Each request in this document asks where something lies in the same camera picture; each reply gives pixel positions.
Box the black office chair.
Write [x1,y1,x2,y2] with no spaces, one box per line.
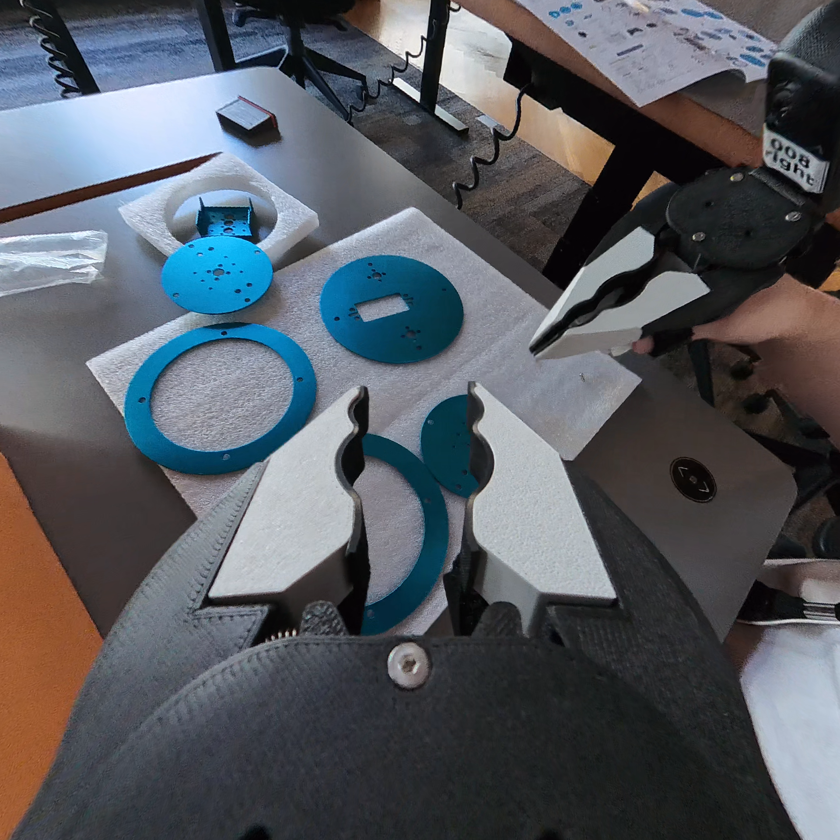
[230,0,371,126]

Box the blue disc with rectangular hole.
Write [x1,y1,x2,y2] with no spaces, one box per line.
[319,255,465,365]

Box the blue round perforated plate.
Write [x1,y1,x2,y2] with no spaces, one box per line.
[420,394,483,500]
[161,235,274,316]

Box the round black desk controller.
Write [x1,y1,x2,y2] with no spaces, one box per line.
[669,457,718,504]

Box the white foam frame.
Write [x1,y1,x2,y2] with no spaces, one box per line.
[118,152,320,263]

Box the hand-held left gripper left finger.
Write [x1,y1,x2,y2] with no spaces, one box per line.
[209,386,370,636]

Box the blue metal U bracket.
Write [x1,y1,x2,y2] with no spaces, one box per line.
[196,196,257,242]

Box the printed instruction sheet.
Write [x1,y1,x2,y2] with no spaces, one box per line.
[512,0,782,108]

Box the grey desk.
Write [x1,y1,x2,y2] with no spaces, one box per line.
[0,66,798,641]

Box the person's right hand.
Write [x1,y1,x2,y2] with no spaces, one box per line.
[631,281,788,358]

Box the grey mesh office chair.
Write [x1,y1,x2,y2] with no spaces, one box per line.
[777,0,840,67]

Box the clear plastic bag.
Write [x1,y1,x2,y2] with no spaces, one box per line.
[0,230,109,298]

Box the white t-shirt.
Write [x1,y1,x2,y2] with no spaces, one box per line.
[738,558,840,840]

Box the blue metal ring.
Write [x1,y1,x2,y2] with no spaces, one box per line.
[123,322,318,476]
[360,433,450,636]

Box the white foam sheet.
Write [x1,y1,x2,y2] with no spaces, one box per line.
[85,206,643,634]

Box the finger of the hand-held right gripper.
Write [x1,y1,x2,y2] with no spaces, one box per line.
[530,268,714,362]
[529,226,658,349]

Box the person's right forearm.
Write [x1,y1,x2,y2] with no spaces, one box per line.
[755,272,840,454]

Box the small black box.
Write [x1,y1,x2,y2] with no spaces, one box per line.
[215,95,280,137]

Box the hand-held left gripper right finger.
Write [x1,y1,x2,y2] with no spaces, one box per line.
[446,381,618,637]

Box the black coiled cable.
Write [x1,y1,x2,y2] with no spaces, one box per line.
[348,33,434,126]
[453,85,526,211]
[26,0,86,99]

